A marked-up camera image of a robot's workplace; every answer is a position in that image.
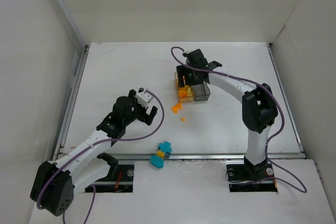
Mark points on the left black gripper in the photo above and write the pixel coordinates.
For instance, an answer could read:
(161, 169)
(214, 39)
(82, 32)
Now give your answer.
(142, 111)

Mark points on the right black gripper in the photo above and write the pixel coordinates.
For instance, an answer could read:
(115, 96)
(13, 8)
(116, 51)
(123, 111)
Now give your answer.
(182, 70)

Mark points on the yellow face lego piece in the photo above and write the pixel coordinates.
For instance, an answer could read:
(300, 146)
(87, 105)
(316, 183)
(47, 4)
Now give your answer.
(184, 93)

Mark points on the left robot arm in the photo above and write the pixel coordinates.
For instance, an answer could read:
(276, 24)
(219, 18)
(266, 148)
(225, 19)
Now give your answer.
(58, 182)

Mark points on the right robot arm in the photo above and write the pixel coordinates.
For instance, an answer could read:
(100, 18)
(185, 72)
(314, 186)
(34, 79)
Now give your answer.
(258, 109)

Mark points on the orange transparent container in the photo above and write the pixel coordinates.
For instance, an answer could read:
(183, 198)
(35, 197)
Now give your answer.
(185, 100)

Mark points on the grey transparent container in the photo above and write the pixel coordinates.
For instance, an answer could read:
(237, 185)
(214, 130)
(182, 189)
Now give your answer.
(201, 92)

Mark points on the orange long lego brick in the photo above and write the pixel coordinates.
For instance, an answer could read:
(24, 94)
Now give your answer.
(176, 108)

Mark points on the teal cross lego brick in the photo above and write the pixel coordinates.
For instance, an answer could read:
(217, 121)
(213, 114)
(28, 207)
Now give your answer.
(165, 147)

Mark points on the small yellow square lego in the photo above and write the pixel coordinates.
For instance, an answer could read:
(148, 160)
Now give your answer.
(160, 154)

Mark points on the teal rounded lego brick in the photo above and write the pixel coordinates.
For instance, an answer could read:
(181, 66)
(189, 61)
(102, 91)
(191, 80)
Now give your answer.
(157, 161)

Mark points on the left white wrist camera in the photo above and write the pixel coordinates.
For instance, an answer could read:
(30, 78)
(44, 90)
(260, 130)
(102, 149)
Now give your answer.
(143, 97)

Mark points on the aluminium front rail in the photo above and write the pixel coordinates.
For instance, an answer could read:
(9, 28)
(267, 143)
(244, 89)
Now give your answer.
(208, 157)

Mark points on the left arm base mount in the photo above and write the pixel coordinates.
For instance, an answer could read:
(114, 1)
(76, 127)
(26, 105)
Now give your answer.
(119, 182)

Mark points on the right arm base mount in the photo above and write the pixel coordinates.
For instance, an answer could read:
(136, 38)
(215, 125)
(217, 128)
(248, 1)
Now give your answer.
(240, 181)

